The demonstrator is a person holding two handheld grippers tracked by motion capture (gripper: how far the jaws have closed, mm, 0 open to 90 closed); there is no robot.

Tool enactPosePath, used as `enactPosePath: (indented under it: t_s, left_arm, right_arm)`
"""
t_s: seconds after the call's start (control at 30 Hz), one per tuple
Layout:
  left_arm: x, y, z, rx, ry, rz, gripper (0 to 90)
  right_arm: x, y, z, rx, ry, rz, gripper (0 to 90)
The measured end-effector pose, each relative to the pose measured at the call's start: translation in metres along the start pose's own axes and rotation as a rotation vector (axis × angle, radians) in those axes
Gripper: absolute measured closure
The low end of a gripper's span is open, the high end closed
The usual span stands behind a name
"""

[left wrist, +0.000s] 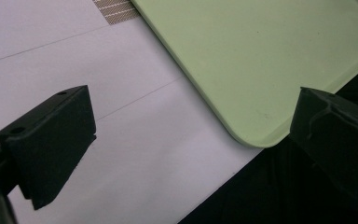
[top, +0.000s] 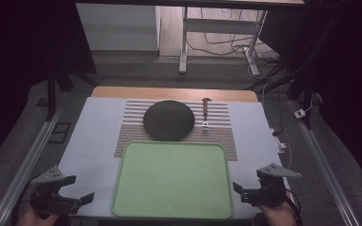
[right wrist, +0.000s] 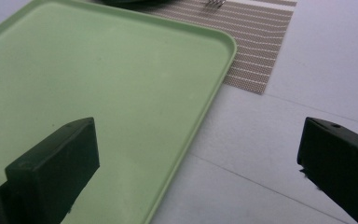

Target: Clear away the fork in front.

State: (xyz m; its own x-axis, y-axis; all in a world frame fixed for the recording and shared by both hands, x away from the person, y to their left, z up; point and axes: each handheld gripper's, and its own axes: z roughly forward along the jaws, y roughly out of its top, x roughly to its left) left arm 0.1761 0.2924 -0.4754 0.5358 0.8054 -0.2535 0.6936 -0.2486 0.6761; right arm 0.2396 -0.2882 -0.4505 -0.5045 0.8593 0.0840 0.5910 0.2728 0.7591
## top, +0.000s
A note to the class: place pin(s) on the dark curtain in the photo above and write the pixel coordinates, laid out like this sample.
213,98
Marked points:
15,62
352,94

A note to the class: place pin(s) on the green plastic tray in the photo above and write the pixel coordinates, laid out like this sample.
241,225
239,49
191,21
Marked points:
172,179

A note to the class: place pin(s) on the person's right hand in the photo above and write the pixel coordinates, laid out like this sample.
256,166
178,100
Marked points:
278,216

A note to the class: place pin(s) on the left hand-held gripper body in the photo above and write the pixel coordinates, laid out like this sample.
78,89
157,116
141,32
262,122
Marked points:
47,194

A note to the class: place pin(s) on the person's left hand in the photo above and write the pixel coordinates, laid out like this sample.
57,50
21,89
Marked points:
36,218

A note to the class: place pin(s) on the striped woven placemat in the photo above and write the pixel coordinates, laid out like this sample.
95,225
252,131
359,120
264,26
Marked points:
213,141

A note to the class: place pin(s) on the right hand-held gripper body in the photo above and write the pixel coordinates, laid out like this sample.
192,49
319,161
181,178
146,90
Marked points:
276,188

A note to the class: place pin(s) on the black metal stand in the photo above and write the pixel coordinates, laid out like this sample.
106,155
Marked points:
52,94
306,84

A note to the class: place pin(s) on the white cabinet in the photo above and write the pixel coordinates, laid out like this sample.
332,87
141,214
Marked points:
116,28

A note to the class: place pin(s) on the aluminium rail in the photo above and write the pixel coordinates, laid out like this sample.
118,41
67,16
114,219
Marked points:
22,169
323,169

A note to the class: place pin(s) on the white desk frame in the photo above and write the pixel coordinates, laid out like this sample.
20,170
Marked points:
220,25

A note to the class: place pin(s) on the black floor plate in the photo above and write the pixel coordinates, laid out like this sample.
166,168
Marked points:
59,132

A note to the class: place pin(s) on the pale table cover sheet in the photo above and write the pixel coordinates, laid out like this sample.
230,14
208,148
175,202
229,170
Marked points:
91,141

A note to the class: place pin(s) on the white plug adapter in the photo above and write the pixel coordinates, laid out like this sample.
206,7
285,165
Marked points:
299,113

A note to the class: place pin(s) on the dark round textured plate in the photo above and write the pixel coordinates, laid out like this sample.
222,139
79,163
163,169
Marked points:
169,121

